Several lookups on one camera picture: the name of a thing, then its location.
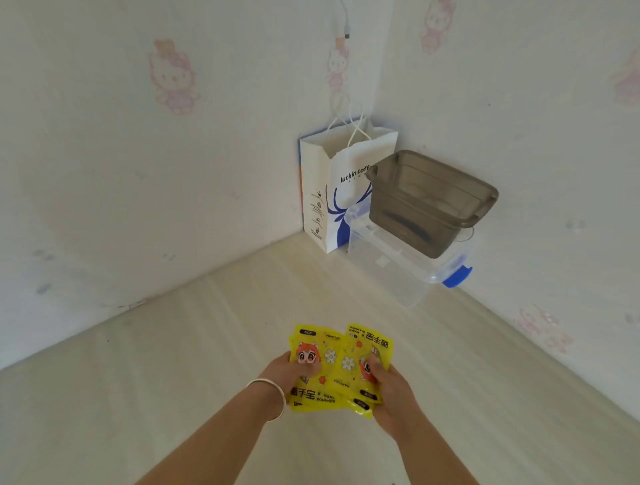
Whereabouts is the person's left hand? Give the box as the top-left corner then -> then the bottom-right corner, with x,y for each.
259,351 -> 324,401

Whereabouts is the person's right hand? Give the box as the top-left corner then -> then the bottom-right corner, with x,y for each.
367,355 -> 430,441

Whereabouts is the yellow cartoon print packet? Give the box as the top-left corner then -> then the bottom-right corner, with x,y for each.
336,392 -> 385,420
288,324 -> 351,414
336,323 -> 395,406

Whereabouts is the person's left forearm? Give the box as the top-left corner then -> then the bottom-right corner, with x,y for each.
134,387 -> 281,485

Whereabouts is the person's right forearm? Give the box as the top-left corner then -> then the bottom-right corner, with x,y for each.
395,419 -> 482,485

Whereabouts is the clear storage box blue latch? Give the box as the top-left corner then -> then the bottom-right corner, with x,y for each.
345,202 -> 475,308

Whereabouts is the grey translucent plastic bin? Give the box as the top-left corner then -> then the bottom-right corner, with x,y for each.
365,149 -> 500,259

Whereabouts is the white paper bag blue print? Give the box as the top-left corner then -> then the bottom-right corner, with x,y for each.
298,92 -> 400,255

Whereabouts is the silver bracelet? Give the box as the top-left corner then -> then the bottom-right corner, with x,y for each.
246,378 -> 287,423

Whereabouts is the white charging cable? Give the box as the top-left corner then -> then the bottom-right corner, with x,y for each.
337,0 -> 354,40

